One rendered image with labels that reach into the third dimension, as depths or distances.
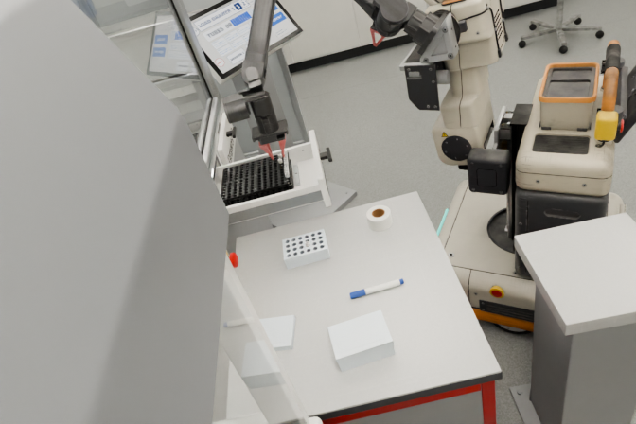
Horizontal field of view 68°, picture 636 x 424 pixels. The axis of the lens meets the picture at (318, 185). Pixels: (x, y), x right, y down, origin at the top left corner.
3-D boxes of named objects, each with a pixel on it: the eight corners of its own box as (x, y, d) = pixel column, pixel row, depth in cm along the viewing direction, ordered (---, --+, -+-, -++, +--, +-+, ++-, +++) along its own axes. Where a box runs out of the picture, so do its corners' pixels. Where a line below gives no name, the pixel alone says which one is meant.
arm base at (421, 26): (437, 31, 123) (449, 13, 131) (411, 14, 124) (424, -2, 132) (420, 57, 130) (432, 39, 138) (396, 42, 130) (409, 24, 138)
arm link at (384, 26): (422, 9, 128) (417, 18, 133) (390, -10, 128) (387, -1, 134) (404, 37, 127) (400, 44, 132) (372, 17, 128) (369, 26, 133)
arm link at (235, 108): (256, 64, 124) (259, 75, 133) (213, 77, 124) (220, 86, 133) (269, 107, 123) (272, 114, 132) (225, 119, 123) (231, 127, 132)
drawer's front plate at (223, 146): (236, 134, 190) (226, 111, 184) (233, 175, 167) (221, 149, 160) (231, 136, 190) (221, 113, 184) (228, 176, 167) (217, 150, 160)
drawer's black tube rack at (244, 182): (293, 167, 158) (288, 151, 154) (296, 199, 143) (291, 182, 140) (229, 184, 159) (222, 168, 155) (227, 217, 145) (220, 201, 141)
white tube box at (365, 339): (384, 323, 110) (380, 309, 107) (396, 354, 103) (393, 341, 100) (332, 340, 110) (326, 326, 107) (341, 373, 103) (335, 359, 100)
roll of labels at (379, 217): (370, 234, 135) (367, 223, 132) (366, 218, 140) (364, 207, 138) (394, 228, 134) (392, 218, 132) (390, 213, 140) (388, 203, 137)
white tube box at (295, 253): (326, 238, 138) (323, 228, 136) (330, 257, 131) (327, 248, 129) (285, 249, 138) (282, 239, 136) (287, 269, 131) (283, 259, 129)
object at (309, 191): (315, 155, 161) (310, 140, 157) (324, 201, 140) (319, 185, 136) (203, 185, 163) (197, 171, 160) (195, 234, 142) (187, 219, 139)
